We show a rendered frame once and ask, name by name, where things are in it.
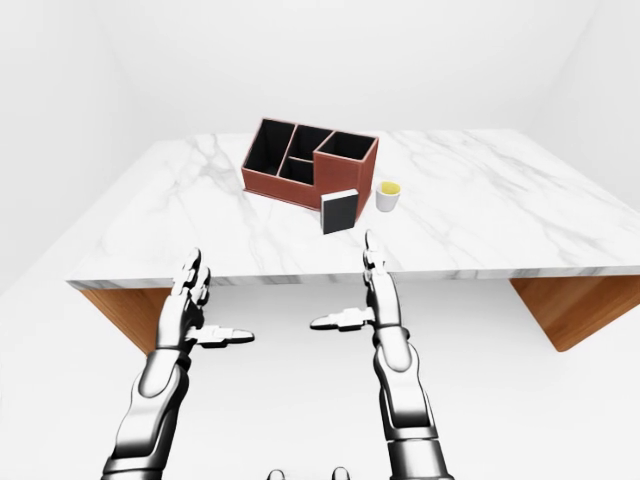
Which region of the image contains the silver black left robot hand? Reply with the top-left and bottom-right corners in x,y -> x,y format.
153,247 -> 256,352

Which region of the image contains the white cup with yellow inside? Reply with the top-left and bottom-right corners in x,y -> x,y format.
375,181 -> 403,214

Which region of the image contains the wooden table leg panel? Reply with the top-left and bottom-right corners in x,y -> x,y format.
508,274 -> 640,353
78,286 -> 174,356

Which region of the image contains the black book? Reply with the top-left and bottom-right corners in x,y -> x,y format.
319,188 -> 360,236

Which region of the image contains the red-brown desk caddy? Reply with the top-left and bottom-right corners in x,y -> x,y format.
241,117 -> 380,219

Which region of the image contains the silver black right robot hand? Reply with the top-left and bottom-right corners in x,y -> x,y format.
309,229 -> 404,333

